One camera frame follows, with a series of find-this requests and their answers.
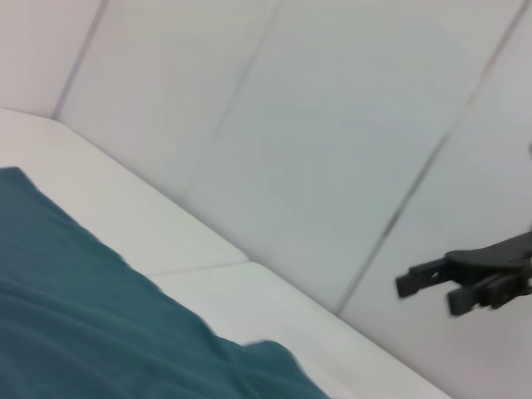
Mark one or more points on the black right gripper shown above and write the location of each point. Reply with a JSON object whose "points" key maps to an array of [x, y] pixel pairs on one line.
{"points": [[494, 259]]}

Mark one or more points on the blue shirt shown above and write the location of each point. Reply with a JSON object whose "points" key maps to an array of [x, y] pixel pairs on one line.
{"points": [[104, 311]]}

